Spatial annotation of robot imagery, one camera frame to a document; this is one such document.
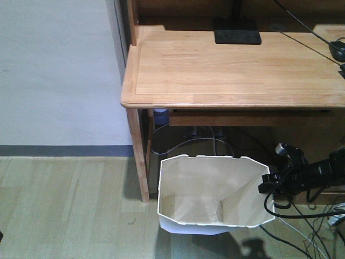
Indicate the wooden desk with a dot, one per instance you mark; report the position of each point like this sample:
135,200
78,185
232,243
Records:
174,63

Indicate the wooden keyboard tray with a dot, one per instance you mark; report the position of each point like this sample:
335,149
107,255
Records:
250,118

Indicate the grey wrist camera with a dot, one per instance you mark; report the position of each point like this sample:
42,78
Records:
294,154

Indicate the white plastic trash bin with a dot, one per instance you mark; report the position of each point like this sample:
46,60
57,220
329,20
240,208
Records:
210,195

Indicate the black monitor stand base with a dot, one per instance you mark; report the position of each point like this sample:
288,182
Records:
235,29

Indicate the black computer mouse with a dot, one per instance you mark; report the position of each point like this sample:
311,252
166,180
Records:
337,50

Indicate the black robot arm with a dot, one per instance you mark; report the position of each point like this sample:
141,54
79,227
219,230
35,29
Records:
325,173

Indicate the black device on desk edge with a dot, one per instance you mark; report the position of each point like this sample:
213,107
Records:
342,70

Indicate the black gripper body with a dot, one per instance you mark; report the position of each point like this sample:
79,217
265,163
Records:
287,181

